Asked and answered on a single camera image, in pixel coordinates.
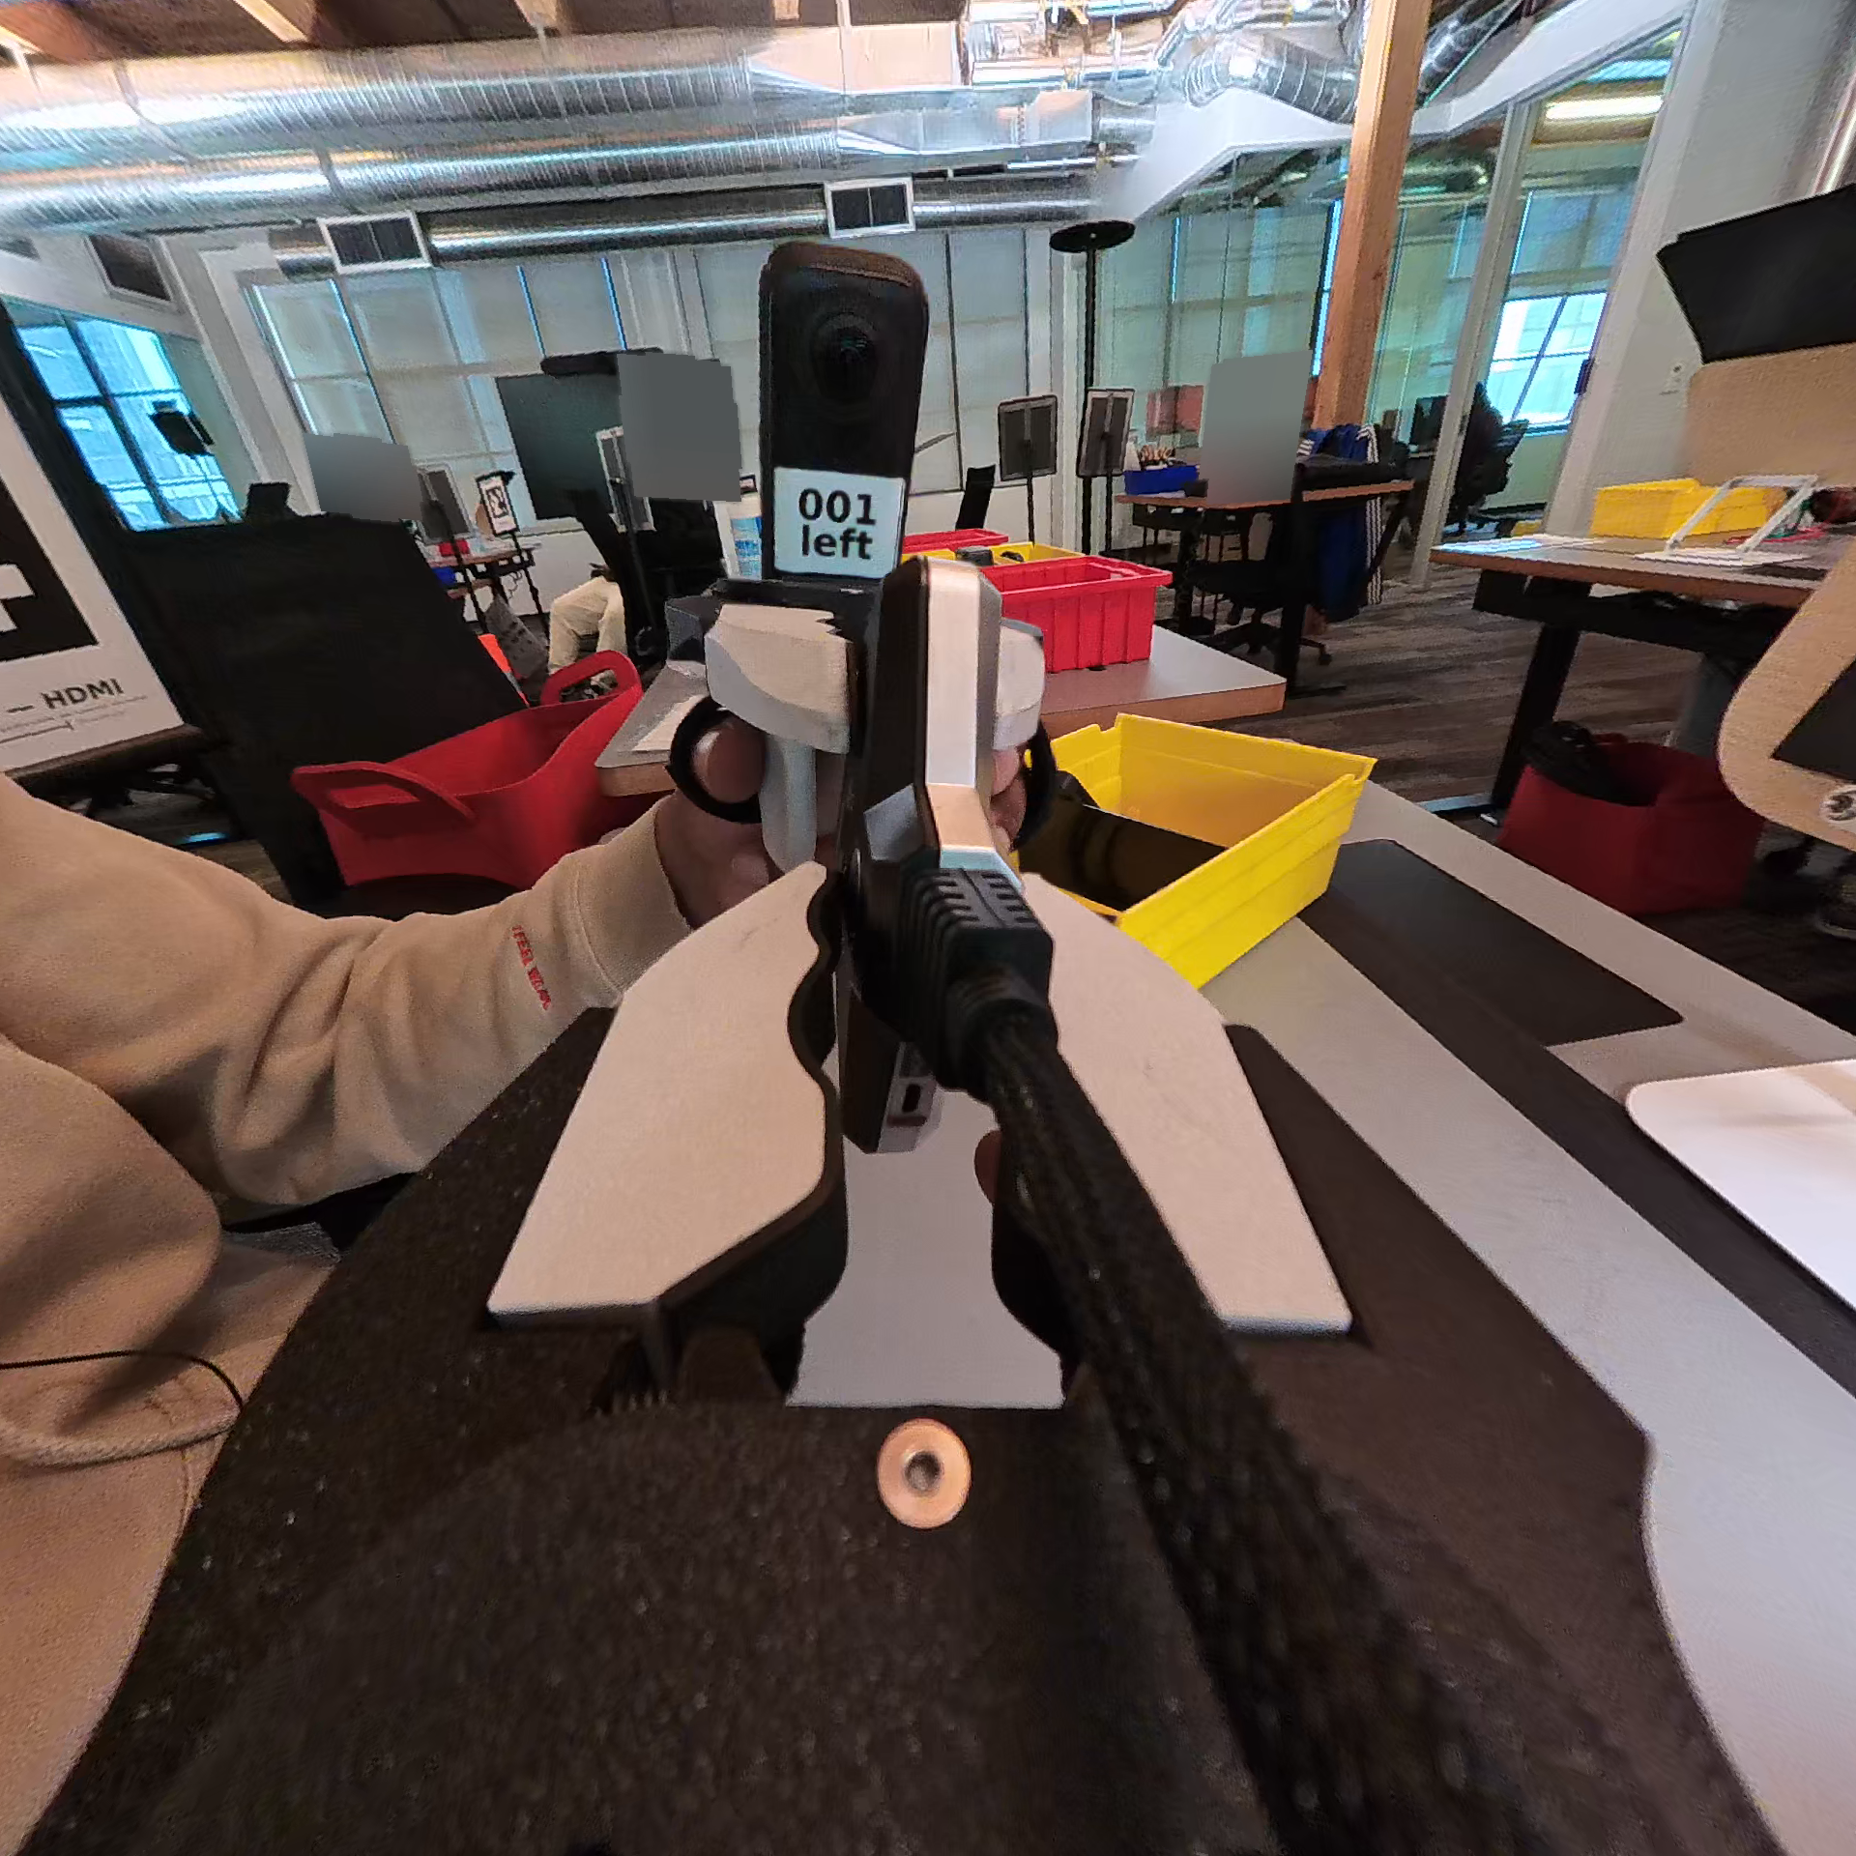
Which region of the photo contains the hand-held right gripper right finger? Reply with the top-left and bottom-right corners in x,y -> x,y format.
1015,883 -> 1355,1332

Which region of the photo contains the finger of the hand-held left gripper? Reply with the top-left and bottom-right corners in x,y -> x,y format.
702,599 -> 859,757
989,626 -> 1049,756

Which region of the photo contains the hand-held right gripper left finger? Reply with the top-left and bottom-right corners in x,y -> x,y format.
488,867 -> 851,1327

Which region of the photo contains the black HDMI switch box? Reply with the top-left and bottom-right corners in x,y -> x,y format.
833,557 -> 1468,1856

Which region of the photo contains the person's left forearm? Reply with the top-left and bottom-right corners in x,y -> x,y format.
0,776 -> 695,1212

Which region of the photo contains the person's left hand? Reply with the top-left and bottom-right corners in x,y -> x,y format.
656,718 -> 798,931

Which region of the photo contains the wooden edged table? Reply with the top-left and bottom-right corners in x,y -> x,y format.
595,624 -> 1291,799

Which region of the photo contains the black bin divider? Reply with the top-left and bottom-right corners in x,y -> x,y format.
1020,804 -> 1236,913

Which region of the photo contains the black panel on stand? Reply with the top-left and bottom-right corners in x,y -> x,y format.
996,394 -> 1060,541
1075,389 -> 1135,557

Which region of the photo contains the black floor lamp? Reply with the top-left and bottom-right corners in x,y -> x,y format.
1051,220 -> 1137,558

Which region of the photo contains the large dark display screen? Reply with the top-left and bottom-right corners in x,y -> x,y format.
492,368 -> 627,523

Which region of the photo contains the red plastic tub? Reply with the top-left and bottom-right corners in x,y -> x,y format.
290,651 -> 647,890

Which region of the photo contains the black easel board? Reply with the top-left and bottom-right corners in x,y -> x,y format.
108,514 -> 526,902

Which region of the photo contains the red fabric crate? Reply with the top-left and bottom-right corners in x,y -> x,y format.
1501,722 -> 1768,915

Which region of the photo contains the white board stand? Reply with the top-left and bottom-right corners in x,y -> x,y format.
1624,1059 -> 1856,1315
1664,474 -> 1821,557

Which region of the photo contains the wooden office desk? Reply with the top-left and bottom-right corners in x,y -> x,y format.
1427,528 -> 1856,813

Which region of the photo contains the person's beige hoodie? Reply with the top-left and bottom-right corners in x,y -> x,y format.
0,1036 -> 339,1856

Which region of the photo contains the white marker sign board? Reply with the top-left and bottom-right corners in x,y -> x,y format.
0,391 -> 188,778

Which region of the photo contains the silver air duct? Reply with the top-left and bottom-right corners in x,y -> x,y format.
0,28 -> 1104,270

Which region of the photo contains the wooden support post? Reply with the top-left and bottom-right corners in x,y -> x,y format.
1312,0 -> 1438,429

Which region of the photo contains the thin black cord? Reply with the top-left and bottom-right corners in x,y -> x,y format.
0,1345 -> 246,1417

